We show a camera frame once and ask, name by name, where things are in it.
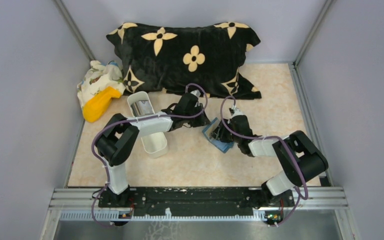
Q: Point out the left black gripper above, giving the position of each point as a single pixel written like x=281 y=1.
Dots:
x=199 y=117

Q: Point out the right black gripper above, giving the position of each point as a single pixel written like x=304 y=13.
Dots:
x=223 y=131

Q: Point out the blue leather card holder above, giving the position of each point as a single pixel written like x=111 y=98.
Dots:
x=223 y=147

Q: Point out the white oblong plastic tray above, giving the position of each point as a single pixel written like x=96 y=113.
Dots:
x=156 y=144

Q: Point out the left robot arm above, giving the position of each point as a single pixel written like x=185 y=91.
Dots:
x=114 y=143

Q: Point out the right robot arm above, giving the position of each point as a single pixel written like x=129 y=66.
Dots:
x=298 y=156

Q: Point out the black cards in tray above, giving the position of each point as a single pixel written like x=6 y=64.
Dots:
x=142 y=108

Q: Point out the black pillow with cream flowers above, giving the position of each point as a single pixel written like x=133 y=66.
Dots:
x=167 y=59

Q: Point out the yellow plastic object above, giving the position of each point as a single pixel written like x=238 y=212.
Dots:
x=94 y=108

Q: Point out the floral patterned cloth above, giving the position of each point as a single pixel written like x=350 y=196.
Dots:
x=98 y=78

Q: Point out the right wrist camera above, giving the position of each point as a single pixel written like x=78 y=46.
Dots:
x=235 y=111

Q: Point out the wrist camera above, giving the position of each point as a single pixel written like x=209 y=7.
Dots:
x=196 y=93
x=235 y=111

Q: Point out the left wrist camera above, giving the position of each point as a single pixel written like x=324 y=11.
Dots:
x=196 y=93

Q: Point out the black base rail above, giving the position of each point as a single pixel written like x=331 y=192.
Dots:
x=194 y=201

